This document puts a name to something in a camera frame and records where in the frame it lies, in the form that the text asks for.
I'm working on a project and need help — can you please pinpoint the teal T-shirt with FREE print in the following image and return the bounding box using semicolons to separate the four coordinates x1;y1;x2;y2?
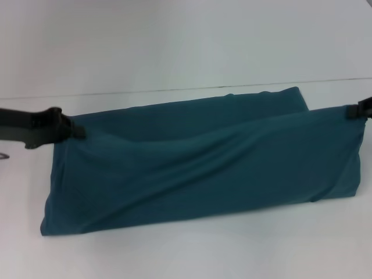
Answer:
39;86;367;237

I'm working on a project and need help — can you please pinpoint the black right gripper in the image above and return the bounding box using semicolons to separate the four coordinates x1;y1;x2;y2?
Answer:
346;96;372;120

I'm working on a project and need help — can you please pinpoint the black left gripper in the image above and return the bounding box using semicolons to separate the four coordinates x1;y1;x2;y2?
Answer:
0;106;87;149

